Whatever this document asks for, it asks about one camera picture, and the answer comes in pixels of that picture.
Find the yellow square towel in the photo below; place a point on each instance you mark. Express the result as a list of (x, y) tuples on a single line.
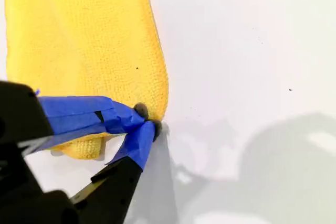
[(78, 37)]

